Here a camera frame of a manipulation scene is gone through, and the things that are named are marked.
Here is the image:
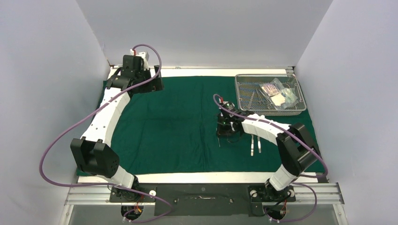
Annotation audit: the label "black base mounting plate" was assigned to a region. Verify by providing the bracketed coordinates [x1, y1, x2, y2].
[109, 183, 296, 217]

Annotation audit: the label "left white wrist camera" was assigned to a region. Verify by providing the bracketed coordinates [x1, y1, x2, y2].
[130, 48, 150, 70]

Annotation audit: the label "metal wire mesh tray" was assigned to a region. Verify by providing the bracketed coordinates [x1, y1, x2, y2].
[235, 74, 307, 116]

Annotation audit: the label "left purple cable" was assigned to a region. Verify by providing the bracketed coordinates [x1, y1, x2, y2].
[39, 44, 173, 224]

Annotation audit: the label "aluminium front frame rail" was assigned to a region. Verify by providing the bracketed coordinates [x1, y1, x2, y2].
[65, 183, 344, 205]

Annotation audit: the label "dark green surgical cloth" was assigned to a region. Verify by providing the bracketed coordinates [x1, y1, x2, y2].
[111, 76, 281, 175]

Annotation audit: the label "steel haemostat clamp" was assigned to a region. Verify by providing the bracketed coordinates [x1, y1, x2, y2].
[243, 91, 254, 110]

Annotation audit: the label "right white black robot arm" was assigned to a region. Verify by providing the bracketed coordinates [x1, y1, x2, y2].
[216, 110, 321, 201]

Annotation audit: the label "clear packet pink contents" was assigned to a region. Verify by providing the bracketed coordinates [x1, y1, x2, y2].
[260, 78, 284, 97]

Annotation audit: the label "steel surgical scissors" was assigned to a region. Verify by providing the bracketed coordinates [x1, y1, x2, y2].
[256, 90, 268, 109]

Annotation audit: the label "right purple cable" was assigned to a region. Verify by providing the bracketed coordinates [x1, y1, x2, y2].
[213, 93, 329, 224]

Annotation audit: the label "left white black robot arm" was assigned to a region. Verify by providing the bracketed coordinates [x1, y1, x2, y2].
[70, 52, 163, 202]

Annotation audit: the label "clear gauze packet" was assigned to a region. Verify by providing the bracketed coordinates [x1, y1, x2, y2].
[270, 88, 298, 110]

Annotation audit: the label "aluminium right side rail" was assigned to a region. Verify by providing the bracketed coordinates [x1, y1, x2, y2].
[285, 66, 295, 75]

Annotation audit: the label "purple cable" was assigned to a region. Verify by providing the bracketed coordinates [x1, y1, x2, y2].
[39, 44, 173, 224]
[213, 93, 329, 224]

